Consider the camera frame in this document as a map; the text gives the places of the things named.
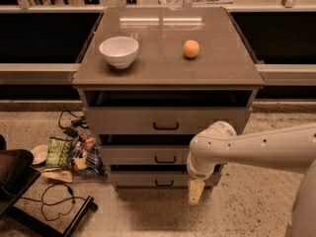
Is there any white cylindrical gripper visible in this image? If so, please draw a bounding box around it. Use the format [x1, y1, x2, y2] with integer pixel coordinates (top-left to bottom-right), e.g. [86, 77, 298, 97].
[187, 154, 215, 205]

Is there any grey drawer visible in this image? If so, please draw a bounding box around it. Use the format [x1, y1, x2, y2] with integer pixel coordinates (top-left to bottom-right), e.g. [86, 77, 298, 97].
[109, 165, 190, 189]
[83, 90, 252, 134]
[99, 134, 193, 165]

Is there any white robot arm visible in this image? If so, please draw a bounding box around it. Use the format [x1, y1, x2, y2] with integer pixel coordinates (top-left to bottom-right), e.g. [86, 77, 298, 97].
[187, 121, 316, 237]

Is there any grey bottom drawer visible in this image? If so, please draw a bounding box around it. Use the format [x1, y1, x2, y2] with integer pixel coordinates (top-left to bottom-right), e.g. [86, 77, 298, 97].
[109, 165, 190, 189]

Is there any grey drawer cabinet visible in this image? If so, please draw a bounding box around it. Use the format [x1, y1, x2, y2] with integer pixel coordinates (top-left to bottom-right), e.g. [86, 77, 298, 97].
[71, 6, 266, 192]

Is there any grey top drawer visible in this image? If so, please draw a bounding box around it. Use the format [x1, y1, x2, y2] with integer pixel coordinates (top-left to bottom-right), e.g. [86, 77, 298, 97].
[83, 90, 252, 134]

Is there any yellow snack bag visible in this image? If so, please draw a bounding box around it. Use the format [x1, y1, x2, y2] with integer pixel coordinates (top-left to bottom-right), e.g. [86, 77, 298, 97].
[42, 170, 73, 183]

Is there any orange fruit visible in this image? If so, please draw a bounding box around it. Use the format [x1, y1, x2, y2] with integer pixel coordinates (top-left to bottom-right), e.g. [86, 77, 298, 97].
[183, 39, 199, 58]

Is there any green chip bag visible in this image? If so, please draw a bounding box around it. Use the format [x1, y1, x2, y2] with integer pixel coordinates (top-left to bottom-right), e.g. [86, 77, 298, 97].
[44, 137, 72, 171]

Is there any white ceramic bowl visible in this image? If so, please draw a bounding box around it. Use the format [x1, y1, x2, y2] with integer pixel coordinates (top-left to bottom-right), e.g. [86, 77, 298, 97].
[99, 37, 139, 69]

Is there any white paper plate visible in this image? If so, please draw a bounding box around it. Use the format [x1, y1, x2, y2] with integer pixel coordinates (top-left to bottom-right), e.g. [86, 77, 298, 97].
[31, 144, 48, 165]

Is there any black chair base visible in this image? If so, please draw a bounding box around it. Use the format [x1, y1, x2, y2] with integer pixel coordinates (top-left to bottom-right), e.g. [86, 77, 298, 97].
[0, 135, 98, 237]

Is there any black floor cable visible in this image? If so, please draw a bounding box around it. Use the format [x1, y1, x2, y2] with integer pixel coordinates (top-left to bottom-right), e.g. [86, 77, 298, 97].
[20, 182, 87, 223]

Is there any black power adapter cable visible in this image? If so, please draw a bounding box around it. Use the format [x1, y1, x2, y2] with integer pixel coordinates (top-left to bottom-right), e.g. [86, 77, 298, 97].
[57, 110, 89, 139]

